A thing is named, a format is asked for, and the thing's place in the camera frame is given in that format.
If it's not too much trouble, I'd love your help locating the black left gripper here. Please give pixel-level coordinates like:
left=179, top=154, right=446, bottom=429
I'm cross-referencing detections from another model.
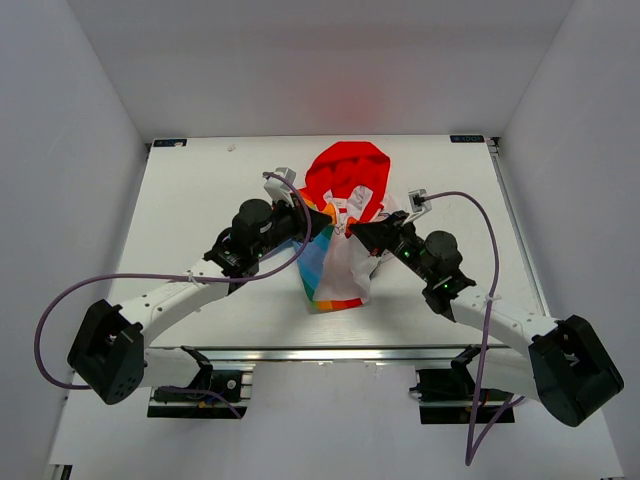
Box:
left=253, top=193, right=332, bottom=260

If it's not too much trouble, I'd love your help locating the blue table label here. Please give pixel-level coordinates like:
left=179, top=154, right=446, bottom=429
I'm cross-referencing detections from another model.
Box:
left=449, top=134, right=485, bottom=144
left=152, top=138, right=187, bottom=148

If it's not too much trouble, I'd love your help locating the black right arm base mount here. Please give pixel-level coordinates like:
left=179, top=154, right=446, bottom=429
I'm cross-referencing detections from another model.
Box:
left=409, top=345, right=480, bottom=425

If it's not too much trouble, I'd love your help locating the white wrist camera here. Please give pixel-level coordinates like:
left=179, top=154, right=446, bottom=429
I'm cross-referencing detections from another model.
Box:
left=263, top=167, right=296, bottom=206
left=406, top=189, right=432, bottom=223

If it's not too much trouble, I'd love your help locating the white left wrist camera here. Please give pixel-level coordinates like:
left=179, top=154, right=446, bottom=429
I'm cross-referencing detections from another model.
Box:
left=263, top=167, right=296, bottom=206

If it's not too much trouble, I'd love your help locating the blue left table label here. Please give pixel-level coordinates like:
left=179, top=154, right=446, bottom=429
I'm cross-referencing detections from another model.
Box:
left=152, top=138, right=187, bottom=148

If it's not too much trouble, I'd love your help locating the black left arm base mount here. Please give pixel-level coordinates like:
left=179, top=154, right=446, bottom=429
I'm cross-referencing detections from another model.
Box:
left=141, top=346, right=253, bottom=420

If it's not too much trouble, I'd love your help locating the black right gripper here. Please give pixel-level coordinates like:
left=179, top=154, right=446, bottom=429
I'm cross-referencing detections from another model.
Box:
left=349, top=211, right=435, bottom=284

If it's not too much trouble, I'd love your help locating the red rainbow children's jacket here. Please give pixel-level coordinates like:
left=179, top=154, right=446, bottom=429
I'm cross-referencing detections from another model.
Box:
left=293, top=141, right=402, bottom=312

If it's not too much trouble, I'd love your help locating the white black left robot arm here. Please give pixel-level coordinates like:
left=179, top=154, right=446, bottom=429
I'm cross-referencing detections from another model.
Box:
left=68, top=199, right=332, bottom=405

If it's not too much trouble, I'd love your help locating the blue right table label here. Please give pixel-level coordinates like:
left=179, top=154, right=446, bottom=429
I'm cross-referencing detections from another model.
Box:
left=449, top=134, right=485, bottom=144

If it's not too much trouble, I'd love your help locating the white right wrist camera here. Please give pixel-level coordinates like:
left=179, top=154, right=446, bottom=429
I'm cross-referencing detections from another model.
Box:
left=406, top=189, right=432, bottom=223

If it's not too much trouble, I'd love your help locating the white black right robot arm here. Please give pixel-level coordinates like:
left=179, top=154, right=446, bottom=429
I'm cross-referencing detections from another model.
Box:
left=350, top=211, right=624, bottom=427

